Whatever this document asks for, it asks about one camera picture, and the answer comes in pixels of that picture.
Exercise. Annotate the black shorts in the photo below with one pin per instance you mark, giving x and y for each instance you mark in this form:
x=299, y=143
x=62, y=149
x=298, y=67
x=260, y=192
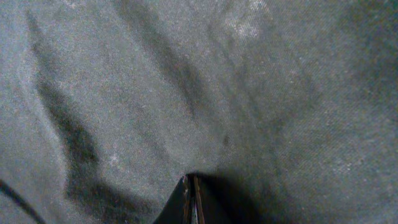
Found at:
x=288, y=108

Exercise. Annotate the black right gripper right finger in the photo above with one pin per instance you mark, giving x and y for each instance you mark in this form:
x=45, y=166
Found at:
x=219, y=200

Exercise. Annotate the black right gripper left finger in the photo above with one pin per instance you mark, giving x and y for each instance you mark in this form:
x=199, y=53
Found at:
x=178, y=209

